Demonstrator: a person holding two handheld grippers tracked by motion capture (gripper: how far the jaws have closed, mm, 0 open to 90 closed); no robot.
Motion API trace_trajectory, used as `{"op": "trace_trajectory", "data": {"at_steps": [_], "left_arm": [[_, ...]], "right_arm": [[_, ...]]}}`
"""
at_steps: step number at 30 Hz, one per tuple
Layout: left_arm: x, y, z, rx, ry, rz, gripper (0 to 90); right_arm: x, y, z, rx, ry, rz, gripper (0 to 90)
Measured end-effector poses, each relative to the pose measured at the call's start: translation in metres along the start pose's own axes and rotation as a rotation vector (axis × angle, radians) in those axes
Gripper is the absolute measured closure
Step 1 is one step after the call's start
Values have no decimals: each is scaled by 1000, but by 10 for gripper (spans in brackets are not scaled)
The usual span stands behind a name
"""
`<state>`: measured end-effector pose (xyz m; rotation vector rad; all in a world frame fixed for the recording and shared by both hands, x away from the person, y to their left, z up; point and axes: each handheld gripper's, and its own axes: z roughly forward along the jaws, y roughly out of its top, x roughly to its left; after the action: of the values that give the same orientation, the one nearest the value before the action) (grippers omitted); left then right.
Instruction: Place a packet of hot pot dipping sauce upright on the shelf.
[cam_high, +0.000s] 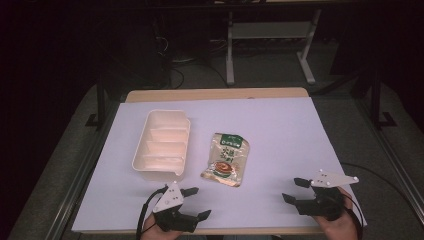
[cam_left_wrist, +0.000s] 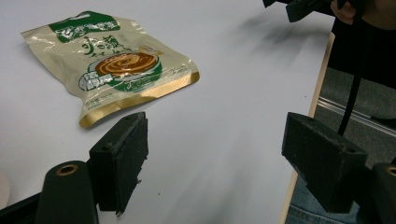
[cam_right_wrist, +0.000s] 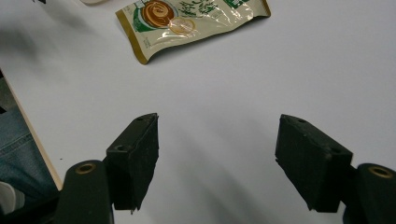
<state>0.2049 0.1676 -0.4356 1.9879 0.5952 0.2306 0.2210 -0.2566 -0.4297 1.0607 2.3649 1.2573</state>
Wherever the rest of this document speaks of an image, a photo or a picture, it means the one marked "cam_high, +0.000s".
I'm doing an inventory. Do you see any white divided plastic tray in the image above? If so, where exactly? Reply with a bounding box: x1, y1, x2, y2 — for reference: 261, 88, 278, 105
131, 109, 192, 183

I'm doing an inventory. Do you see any person's left hand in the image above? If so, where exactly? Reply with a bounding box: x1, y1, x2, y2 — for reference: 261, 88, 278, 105
139, 213, 183, 240

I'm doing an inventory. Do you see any beige sauce packet green label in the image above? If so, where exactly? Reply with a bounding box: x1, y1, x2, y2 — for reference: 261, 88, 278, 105
200, 132, 251, 188

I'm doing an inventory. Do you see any white table mat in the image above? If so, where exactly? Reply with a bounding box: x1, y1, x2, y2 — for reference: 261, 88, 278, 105
71, 96, 368, 233

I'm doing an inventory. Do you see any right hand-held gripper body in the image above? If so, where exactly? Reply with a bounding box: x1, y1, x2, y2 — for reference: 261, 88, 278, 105
294, 169, 360, 222

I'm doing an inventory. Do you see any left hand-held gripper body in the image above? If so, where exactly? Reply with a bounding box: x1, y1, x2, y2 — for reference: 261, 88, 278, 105
152, 181, 199, 234

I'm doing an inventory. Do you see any grey metal rail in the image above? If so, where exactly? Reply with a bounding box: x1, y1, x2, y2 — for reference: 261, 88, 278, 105
352, 96, 424, 218
44, 99, 118, 240

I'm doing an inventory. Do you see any black floor cable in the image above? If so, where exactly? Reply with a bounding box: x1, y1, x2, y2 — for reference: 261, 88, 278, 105
169, 56, 232, 90

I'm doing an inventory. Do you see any person's right hand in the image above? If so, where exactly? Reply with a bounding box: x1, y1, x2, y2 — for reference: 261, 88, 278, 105
312, 187, 360, 240

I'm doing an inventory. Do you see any white metal frame desk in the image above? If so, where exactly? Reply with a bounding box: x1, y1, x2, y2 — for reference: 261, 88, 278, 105
225, 9, 323, 86

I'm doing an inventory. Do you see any black metal stand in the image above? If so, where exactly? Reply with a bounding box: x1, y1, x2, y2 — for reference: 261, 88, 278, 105
85, 75, 108, 130
369, 68, 398, 130

